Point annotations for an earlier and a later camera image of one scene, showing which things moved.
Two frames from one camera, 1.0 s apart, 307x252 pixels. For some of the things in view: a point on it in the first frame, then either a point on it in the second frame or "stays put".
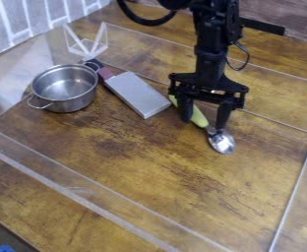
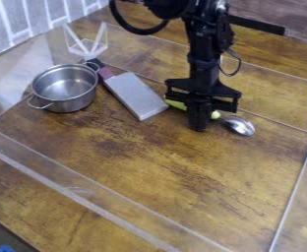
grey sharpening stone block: [134, 92] stays put
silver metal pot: [62, 88] stays put
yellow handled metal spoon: [220, 141] → [239, 124]
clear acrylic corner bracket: [86, 48] stays put
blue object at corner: [3, 248] stays put
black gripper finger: [224, 109] → [201, 116]
